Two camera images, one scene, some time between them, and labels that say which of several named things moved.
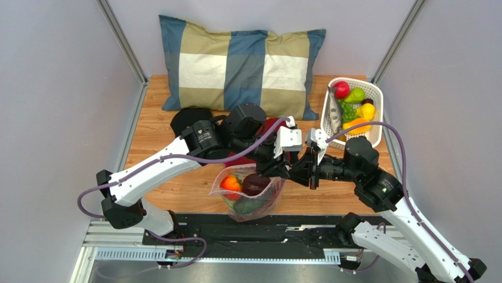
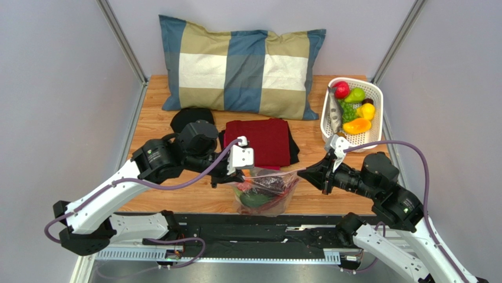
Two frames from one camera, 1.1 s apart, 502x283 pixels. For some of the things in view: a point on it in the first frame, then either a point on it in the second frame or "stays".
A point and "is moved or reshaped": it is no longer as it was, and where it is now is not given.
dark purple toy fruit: x=253 y=184 -> x=274 y=184
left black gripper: x=274 y=167 -> x=224 y=178
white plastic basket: x=373 y=90 stays
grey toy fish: x=335 y=111 stays
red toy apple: x=342 y=89 stays
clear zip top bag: x=247 y=194 is moved or reshaped
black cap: x=185 y=118 stays
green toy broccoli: x=349 y=112 stays
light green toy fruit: x=357 y=96 stays
